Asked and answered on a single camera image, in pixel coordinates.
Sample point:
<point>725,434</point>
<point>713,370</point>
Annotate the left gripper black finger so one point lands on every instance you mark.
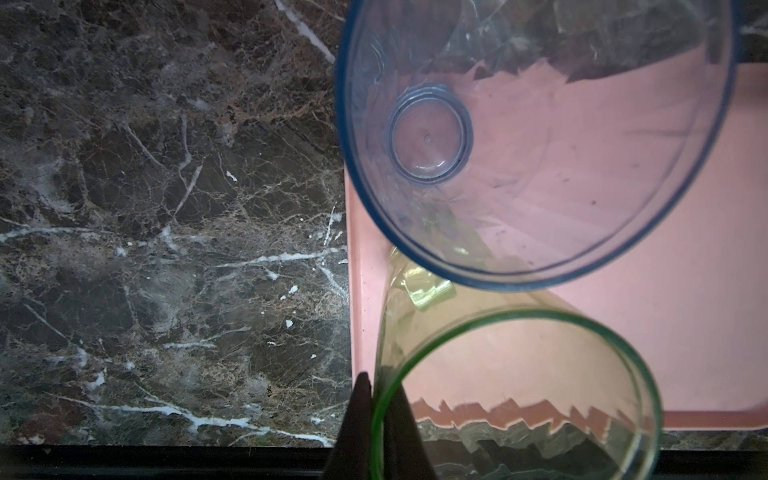
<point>360,438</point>

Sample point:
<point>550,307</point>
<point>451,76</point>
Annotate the tall light green tumbler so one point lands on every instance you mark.
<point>476,384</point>

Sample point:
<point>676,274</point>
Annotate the tall blue-grey clear tumbler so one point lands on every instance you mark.
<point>518,145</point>

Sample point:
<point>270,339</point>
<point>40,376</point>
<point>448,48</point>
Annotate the pink plastic tray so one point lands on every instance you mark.
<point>692,296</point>

